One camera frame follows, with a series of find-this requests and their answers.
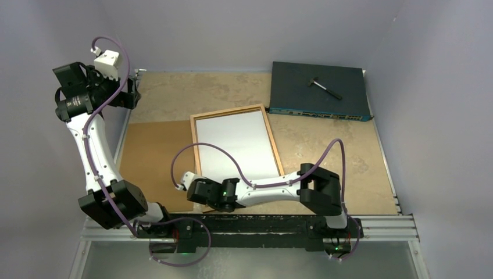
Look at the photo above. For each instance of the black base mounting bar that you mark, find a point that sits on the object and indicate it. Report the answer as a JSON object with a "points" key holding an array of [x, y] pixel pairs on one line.
{"points": [[308, 232]]}

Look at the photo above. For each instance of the glossy photo print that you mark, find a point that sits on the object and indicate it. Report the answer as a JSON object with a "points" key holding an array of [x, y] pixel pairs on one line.
{"points": [[239, 146]]}

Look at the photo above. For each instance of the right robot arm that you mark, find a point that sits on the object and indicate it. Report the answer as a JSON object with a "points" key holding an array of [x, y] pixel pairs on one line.
{"points": [[316, 188]]}

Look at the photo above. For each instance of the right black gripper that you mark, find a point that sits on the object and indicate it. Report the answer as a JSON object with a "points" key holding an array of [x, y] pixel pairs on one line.
{"points": [[209, 181]]}

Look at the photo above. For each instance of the brown backing board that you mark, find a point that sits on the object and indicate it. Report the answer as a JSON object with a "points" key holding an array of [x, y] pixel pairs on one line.
{"points": [[147, 155]]}

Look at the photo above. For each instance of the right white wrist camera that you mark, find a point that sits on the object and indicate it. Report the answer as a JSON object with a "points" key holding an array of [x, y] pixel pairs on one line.
{"points": [[186, 181]]}

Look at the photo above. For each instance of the small black hammer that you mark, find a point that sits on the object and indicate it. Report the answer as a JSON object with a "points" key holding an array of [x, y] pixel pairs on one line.
{"points": [[314, 81]]}

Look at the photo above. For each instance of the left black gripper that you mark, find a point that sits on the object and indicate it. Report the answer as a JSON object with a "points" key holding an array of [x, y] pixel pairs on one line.
{"points": [[128, 99]]}

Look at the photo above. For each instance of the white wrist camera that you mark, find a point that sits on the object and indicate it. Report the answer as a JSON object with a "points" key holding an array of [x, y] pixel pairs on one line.
{"points": [[107, 62], [186, 181]]}

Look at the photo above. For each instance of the aluminium rail frame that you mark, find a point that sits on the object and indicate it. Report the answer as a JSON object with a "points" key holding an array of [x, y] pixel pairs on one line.
{"points": [[219, 173]]}

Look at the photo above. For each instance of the orange wooden picture frame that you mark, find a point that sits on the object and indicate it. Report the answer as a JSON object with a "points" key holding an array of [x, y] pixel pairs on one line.
{"points": [[275, 150]]}

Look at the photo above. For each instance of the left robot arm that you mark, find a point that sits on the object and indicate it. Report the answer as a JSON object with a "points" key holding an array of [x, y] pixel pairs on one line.
{"points": [[110, 200]]}

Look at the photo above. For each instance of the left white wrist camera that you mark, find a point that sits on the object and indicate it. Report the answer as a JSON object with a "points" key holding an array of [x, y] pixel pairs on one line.
{"points": [[107, 62]]}

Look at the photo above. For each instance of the dark network switch box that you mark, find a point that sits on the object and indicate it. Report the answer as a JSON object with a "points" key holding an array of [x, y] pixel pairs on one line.
{"points": [[290, 94]]}

